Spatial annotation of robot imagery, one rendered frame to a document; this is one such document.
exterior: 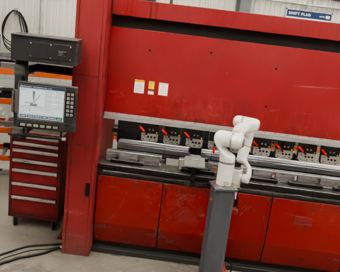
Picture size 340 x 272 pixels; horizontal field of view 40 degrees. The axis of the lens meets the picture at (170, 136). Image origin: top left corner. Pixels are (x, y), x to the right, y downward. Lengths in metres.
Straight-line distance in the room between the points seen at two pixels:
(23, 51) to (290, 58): 2.15
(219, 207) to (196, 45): 1.38
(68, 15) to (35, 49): 4.51
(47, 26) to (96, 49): 4.33
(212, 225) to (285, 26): 1.72
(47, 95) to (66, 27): 4.56
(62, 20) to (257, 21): 4.72
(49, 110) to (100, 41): 0.70
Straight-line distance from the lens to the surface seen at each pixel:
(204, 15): 3.97
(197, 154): 4.19
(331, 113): 4.22
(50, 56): 3.64
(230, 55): 4.01
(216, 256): 3.76
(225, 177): 3.52
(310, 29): 4.07
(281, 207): 4.27
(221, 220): 3.62
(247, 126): 3.70
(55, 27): 8.15
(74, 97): 3.63
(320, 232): 4.43
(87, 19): 3.89
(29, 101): 3.71
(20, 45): 3.70
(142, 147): 4.46
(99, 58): 3.88
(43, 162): 4.58
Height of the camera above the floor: 2.21
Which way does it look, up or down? 15 degrees down
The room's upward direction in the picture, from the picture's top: 7 degrees clockwise
